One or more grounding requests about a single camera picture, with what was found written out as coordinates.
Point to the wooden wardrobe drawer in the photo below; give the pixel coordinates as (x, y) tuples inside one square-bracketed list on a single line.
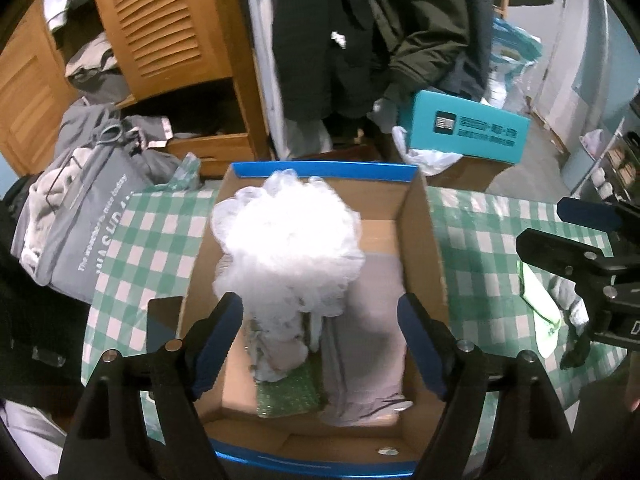
[(215, 152)]

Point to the lime green sock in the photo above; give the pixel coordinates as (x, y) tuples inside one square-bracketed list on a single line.
[(542, 310)]

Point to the white mesh bath pouf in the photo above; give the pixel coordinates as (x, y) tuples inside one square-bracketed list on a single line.
[(285, 245)]

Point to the clear plastic bag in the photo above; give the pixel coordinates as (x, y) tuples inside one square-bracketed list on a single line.
[(280, 355)]

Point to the green checkered tablecloth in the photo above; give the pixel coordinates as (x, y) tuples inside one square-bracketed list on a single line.
[(480, 270)]

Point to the black sock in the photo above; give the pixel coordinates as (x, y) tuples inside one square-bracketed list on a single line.
[(575, 355)]

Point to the wooden wardrobe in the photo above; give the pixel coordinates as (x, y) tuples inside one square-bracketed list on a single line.
[(30, 100)]

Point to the pale clothes bundle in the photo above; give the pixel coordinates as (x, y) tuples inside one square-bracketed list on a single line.
[(45, 195)]

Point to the olive green hanging jacket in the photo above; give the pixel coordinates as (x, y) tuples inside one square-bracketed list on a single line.
[(425, 20)]

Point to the black hanging jacket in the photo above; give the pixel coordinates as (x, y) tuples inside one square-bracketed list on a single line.
[(310, 50)]

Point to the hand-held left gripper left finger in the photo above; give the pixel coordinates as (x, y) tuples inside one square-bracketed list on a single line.
[(217, 345)]

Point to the brown cardboard box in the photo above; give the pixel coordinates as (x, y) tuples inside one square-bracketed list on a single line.
[(475, 175)]

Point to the blue-grey hanging jacket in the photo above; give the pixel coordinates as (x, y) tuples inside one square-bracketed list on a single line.
[(480, 35)]

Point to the grey garment with pink trim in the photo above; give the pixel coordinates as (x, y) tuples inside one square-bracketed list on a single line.
[(150, 127)]

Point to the grey printed laundry bag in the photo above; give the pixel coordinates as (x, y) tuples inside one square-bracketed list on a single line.
[(95, 220)]

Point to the louvred wooden wardrobe door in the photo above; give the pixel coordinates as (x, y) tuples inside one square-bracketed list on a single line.
[(160, 25)]

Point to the white hanging shirt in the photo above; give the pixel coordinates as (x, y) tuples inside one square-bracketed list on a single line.
[(300, 140)]

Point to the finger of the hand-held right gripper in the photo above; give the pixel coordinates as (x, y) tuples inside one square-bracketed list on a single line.
[(550, 247), (585, 212)]

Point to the black bag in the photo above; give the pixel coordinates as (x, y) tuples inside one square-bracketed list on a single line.
[(30, 320)]

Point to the teal shoebox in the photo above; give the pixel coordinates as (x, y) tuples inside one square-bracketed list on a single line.
[(470, 130)]

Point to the blue cardboard box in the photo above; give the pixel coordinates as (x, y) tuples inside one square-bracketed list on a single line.
[(232, 400)]

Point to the white door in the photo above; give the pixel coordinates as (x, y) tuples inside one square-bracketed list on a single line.
[(555, 60)]

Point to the light blue trash bin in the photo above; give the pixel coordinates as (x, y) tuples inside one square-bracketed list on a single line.
[(575, 170)]

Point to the person's pale clothing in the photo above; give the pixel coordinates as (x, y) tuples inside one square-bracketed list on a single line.
[(25, 435)]

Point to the white bin bag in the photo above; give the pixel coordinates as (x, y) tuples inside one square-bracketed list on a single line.
[(592, 142)]

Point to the folded grey clothes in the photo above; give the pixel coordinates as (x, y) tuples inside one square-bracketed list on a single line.
[(95, 75)]

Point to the blue and white plastic bag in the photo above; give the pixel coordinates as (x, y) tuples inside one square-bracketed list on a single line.
[(510, 70)]

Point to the grey sock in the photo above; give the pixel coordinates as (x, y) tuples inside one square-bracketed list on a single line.
[(562, 292)]

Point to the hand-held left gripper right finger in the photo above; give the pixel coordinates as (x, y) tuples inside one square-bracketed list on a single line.
[(422, 345)]

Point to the green glitter sponge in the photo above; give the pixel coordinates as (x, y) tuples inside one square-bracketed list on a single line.
[(287, 395)]

